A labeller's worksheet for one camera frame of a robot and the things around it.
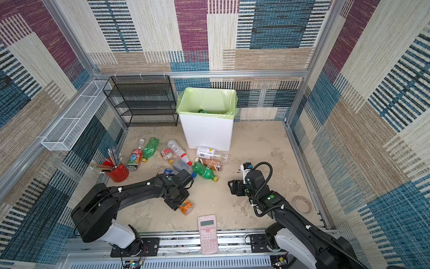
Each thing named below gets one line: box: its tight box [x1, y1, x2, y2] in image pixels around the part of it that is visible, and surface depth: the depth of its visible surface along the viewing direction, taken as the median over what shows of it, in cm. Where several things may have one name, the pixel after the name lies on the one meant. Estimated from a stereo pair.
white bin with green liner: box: [176, 87, 239, 152], surface depth 96 cm
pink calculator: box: [197, 214, 219, 255], surface depth 77 cm
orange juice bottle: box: [178, 199, 194, 216], surface depth 81 cm
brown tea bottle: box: [194, 156, 223, 172], surface depth 96 cm
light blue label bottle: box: [172, 159, 198, 179], surface depth 96 cm
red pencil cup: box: [89, 148, 130, 183], surface depth 91 cm
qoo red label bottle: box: [125, 138, 146, 171], surface depth 99 cm
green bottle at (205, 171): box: [192, 161, 219, 183], surface depth 94 cm
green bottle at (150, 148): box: [141, 137, 160, 163], surface depth 104 cm
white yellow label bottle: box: [195, 145, 221, 160], surface depth 101 cm
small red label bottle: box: [160, 148, 173, 160], surface depth 101 cm
